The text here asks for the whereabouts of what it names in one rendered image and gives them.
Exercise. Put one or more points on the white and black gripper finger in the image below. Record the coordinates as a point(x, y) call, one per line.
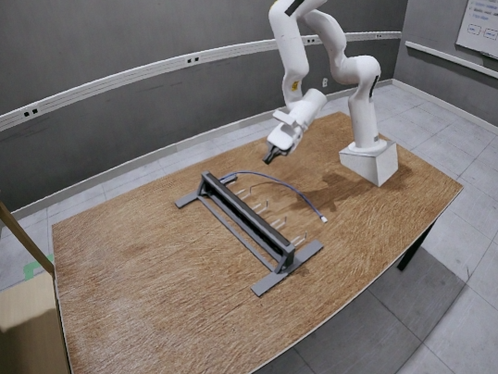
point(270, 149)
point(275, 153)

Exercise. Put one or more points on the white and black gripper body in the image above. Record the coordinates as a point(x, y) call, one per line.
point(284, 137)

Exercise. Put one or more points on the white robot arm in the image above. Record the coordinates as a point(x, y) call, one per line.
point(364, 70)

